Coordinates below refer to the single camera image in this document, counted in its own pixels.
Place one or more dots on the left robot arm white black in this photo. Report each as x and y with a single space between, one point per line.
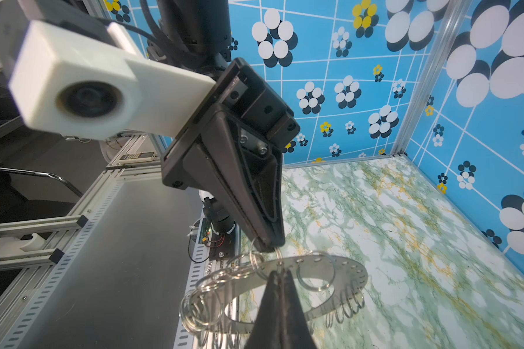
193 35

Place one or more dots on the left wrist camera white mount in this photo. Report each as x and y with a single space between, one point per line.
70 74

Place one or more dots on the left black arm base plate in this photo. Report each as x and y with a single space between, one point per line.
223 246

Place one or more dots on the left rear aluminium post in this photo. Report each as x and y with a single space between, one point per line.
449 28

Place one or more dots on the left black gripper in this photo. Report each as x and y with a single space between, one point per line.
232 146

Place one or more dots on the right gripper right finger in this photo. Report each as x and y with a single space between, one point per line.
294 329

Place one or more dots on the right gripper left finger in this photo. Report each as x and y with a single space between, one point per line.
266 333

